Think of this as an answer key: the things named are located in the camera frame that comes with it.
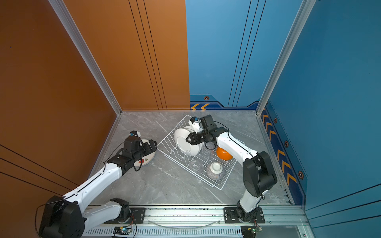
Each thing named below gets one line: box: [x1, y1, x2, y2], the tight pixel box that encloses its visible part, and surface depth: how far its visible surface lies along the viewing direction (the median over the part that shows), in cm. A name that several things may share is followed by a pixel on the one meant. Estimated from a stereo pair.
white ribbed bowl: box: [206, 162, 224, 181], surface depth 84 cm
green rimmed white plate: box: [173, 128, 199, 157], surface depth 89 cm
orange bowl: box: [216, 146, 234, 161], surface depth 93 cm
